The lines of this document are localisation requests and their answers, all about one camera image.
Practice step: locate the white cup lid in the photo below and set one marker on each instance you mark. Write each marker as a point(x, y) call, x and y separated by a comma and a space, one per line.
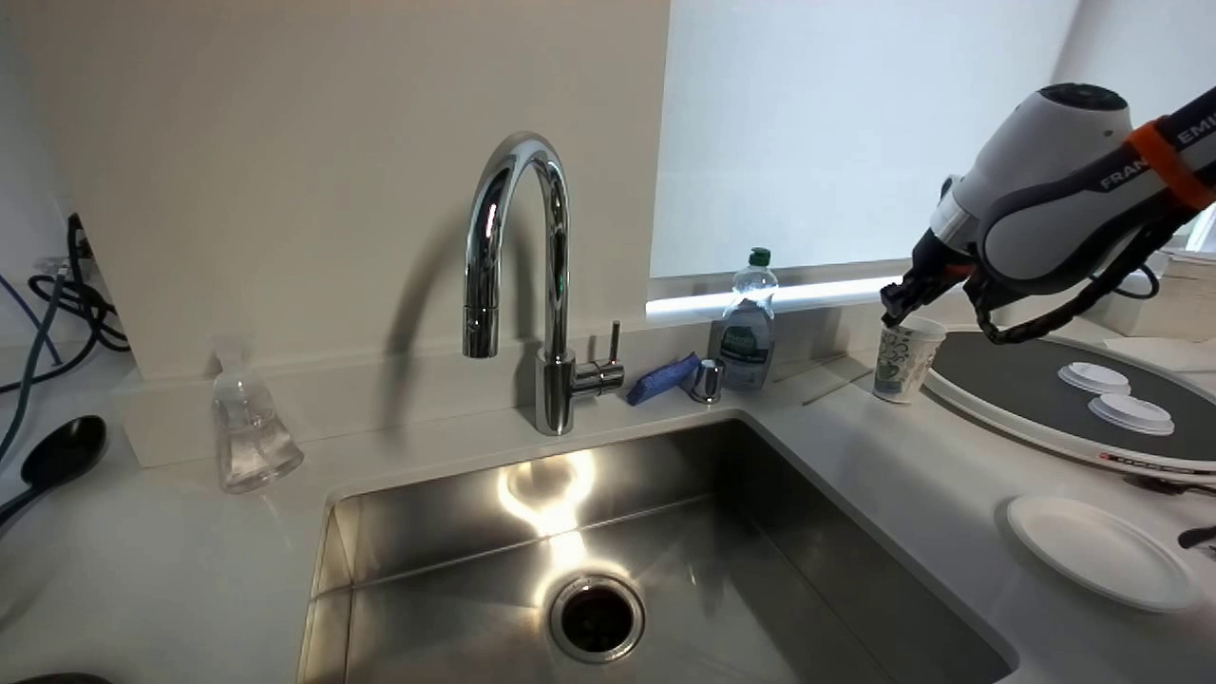
point(1096, 377)
point(1139, 414)

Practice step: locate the black round object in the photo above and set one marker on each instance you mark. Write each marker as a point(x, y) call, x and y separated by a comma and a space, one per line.
point(60, 456)

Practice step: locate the stainless steel sink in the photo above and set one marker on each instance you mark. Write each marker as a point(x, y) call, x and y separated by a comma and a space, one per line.
point(694, 556)

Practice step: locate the clear glass flask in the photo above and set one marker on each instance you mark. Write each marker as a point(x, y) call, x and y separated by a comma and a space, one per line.
point(251, 439)

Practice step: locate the round black white tray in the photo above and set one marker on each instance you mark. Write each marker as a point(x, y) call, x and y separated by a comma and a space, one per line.
point(1020, 392)

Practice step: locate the chrome kitchen faucet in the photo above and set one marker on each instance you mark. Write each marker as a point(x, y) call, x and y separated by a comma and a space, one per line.
point(546, 282)

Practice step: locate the clear bottle green cap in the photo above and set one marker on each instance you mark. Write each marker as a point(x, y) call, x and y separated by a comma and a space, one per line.
point(748, 328)

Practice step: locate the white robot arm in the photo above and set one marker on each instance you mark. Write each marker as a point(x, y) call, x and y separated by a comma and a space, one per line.
point(1060, 204)

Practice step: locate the patterned paper cup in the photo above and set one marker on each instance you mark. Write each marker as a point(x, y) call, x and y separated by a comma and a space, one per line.
point(903, 358)

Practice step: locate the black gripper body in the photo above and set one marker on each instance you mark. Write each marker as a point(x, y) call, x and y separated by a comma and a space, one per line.
point(934, 272)

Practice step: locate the white cup lid left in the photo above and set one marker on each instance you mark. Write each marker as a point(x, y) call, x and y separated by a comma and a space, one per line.
point(1096, 377)

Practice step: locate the white cup lid right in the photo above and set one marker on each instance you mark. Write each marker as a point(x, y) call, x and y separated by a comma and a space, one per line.
point(1139, 414)

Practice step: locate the white small plate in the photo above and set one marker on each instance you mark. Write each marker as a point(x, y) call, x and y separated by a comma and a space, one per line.
point(1098, 551)

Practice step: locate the blue dish brush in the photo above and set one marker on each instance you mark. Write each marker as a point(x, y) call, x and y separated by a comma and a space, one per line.
point(688, 372)

